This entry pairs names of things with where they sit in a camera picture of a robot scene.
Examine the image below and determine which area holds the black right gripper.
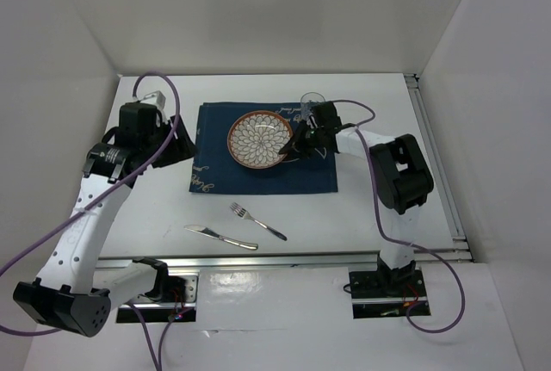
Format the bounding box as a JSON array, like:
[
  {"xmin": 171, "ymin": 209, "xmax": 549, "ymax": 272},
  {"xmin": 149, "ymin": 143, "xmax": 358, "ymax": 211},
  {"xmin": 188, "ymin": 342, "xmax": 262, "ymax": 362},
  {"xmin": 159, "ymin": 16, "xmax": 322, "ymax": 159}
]
[{"xmin": 279, "ymin": 119, "xmax": 325, "ymax": 158}]

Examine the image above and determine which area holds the blue fish placemat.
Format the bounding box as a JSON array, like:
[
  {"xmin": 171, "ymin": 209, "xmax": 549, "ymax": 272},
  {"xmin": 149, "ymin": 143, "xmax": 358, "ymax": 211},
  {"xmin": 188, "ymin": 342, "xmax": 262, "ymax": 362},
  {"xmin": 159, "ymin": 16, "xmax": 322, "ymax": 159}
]
[{"xmin": 189, "ymin": 102, "xmax": 338, "ymax": 195}]

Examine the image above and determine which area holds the clear drinking glass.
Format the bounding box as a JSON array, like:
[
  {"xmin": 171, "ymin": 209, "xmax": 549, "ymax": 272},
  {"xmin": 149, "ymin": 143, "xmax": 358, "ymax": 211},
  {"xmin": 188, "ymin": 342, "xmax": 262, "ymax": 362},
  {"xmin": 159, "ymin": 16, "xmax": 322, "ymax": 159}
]
[{"xmin": 300, "ymin": 91, "xmax": 325, "ymax": 121}]

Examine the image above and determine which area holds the patterned ceramic plate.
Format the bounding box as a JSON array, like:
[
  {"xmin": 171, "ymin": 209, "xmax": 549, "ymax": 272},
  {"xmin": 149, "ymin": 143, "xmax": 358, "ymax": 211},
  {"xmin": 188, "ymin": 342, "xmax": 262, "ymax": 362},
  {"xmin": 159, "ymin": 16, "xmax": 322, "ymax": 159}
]
[{"xmin": 227, "ymin": 110, "xmax": 293, "ymax": 170}]

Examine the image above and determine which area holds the silver table knife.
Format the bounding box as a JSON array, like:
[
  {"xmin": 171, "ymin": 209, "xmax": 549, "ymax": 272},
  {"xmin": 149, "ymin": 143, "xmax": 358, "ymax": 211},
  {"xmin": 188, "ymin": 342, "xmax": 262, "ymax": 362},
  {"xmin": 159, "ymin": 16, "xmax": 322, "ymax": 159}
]
[{"xmin": 184, "ymin": 225, "xmax": 258, "ymax": 251}]

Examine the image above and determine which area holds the silver fork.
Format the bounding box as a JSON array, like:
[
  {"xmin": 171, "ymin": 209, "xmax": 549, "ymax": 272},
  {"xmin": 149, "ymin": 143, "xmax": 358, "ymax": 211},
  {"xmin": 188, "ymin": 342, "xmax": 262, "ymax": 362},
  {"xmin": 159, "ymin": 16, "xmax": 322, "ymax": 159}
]
[{"xmin": 230, "ymin": 202, "xmax": 288, "ymax": 241}]

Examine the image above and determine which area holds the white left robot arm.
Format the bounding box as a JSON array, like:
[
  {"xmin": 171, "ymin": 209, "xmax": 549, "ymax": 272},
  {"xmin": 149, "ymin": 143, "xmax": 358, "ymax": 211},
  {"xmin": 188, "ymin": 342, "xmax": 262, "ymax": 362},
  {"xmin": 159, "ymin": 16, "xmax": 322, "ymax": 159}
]
[{"xmin": 13, "ymin": 91, "xmax": 195, "ymax": 337}]

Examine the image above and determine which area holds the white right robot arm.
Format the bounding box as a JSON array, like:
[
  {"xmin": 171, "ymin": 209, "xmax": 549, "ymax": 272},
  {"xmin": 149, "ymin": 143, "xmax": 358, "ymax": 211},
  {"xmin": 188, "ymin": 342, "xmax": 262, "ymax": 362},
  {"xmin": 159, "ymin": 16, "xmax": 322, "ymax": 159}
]
[{"xmin": 280, "ymin": 101, "xmax": 434, "ymax": 295}]

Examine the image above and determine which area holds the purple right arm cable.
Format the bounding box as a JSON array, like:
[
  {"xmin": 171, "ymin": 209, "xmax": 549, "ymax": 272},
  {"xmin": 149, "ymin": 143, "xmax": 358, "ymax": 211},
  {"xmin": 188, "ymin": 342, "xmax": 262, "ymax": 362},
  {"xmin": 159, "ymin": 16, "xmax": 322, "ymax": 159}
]
[{"xmin": 333, "ymin": 98, "xmax": 467, "ymax": 334}]

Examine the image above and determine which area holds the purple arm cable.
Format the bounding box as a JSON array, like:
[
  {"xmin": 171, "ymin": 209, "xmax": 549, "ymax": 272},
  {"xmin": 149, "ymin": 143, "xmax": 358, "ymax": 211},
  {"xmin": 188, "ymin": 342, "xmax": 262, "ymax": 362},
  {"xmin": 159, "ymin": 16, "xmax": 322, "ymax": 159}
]
[
  {"xmin": 333, "ymin": 98, "xmax": 467, "ymax": 334},
  {"xmin": 0, "ymin": 71, "xmax": 182, "ymax": 370}
]

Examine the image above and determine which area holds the front aluminium rail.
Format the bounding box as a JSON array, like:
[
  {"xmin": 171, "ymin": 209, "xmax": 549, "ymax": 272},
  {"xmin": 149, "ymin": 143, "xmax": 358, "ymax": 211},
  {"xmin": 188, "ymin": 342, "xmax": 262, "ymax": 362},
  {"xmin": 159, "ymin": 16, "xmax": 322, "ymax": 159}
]
[{"xmin": 96, "ymin": 250, "xmax": 474, "ymax": 270}]

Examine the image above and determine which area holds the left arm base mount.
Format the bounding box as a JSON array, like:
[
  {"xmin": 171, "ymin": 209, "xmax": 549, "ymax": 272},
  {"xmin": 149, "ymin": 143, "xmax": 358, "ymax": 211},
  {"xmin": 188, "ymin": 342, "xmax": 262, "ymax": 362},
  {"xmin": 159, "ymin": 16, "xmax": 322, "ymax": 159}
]
[{"xmin": 131, "ymin": 273, "xmax": 199, "ymax": 324}]

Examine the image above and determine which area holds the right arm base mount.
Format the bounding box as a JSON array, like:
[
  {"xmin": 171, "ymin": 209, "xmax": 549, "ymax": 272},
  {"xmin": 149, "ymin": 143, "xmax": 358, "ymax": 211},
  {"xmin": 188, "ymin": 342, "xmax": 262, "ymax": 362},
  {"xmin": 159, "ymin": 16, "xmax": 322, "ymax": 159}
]
[{"xmin": 343, "ymin": 269, "xmax": 431, "ymax": 319}]

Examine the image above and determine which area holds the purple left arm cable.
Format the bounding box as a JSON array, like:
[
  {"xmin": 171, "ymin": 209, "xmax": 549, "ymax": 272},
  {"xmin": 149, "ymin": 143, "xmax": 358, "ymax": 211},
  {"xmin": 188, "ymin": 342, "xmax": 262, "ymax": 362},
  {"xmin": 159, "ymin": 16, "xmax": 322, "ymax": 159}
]
[{"xmin": 0, "ymin": 71, "xmax": 182, "ymax": 370}]

